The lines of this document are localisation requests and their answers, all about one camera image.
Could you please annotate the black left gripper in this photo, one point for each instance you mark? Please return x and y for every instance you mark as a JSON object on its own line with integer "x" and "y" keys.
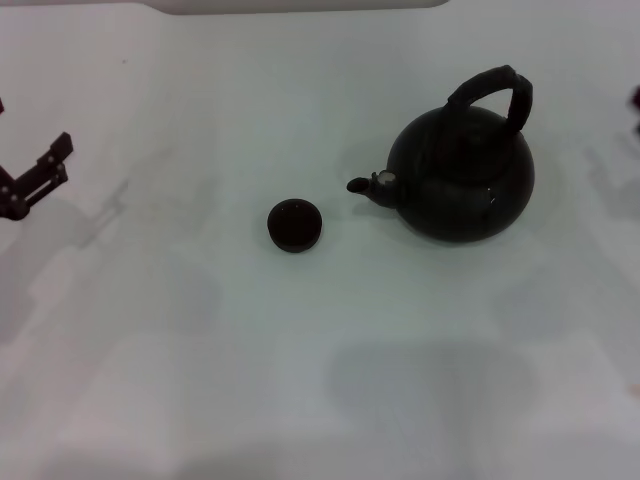
{"x": 9, "y": 197}

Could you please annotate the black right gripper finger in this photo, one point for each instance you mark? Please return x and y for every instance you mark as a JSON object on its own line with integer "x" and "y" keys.
{"x": 636, "y": 102}

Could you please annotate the black round teapot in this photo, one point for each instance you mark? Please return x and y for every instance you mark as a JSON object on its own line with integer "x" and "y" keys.
{"x": 460, "y": 185}

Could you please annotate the small dark teacup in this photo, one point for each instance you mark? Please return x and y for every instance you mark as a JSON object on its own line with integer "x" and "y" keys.
{"x": 294, "y": 226}

